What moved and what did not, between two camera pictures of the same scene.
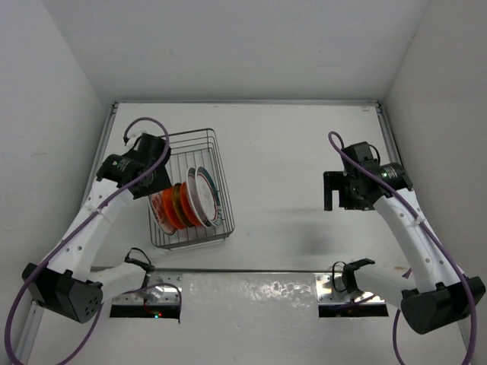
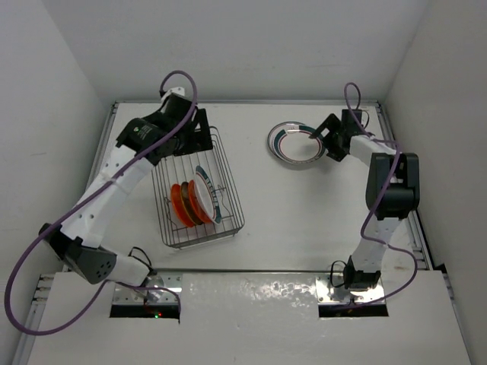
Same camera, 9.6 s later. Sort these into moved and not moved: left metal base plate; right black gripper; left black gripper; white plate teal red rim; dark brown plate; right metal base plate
Moved: right black gripper; left black gripper; dark brown plate; white plate teal red rim
Not moved: left metal base plate; right metal base plate
